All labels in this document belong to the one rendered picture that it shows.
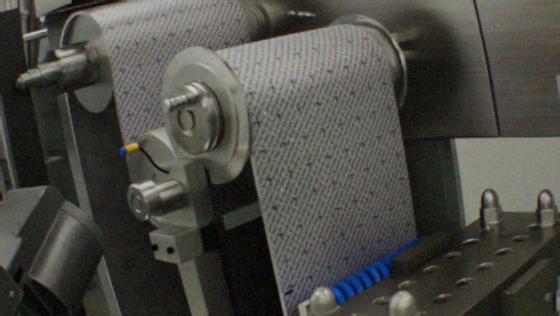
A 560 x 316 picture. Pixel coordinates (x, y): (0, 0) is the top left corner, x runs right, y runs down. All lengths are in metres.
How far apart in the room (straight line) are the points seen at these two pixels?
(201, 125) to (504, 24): 0.40
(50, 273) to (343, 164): 0.54
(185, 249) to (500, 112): 0.43
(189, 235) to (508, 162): 3.04
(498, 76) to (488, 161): 2.88
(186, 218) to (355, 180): 0.19
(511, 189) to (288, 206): 3.04
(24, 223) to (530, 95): 0.70
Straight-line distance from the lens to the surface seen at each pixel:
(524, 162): 3.74
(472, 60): 0.99
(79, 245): 0.42
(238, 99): 0.79
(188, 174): 0.84
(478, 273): 0.85
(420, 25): 1.03
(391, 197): 0.95
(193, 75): 0.83
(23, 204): 0.42
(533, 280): 0.84
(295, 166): 0.84
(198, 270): 0.86
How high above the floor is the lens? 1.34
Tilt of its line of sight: 10 degrees down
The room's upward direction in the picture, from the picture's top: 11 degrees counter-clockwise
